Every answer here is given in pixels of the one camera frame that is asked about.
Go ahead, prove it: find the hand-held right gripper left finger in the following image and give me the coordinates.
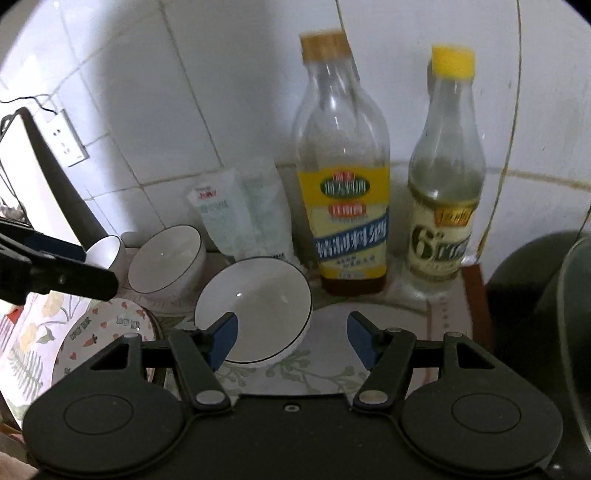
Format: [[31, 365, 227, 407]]
[[90, 312, 238, 412]]

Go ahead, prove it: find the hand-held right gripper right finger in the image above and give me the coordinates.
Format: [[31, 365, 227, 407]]
[[347, 311, 498, 408]]

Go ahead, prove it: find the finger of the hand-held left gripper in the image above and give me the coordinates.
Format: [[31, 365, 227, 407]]
[[0, 218, 86, 262], [0, 247, 119, 306]]

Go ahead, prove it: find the white bowl with dark rim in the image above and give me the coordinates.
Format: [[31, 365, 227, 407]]
[[87, 235, 127, 278], [194, 257, 314, 368], [127, 224, 207, 296]]

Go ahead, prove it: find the pink bunny print plate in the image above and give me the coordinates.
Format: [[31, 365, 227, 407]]
[[51, 298, 157, 389]]

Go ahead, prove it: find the floral tablecloth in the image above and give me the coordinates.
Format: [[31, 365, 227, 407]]
[[0, 249, 468, 418]]

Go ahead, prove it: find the clear plastic seasoning bag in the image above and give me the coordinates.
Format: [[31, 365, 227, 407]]
[[186, 158, 296, 269]]

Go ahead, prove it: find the orange cap glass bottle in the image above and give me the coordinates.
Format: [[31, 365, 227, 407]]
[[292, 30, 392, 297]]

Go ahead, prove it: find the black cooking pot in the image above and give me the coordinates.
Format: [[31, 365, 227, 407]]
[[487, 230, 591, 462]]

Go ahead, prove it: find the yellow cap glass bottle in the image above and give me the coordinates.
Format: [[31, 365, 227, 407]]
[[401, 44, 488, 302]]

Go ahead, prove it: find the white cutting board black frame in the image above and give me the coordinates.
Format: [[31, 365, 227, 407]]
[[0, 107, 108, 247]]

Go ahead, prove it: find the white wall socket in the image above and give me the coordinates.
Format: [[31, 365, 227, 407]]
[[44, 110, 90, 168]]

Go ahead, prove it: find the black power cable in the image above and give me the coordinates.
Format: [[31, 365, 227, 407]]
[[0, 95, 58, 115]]

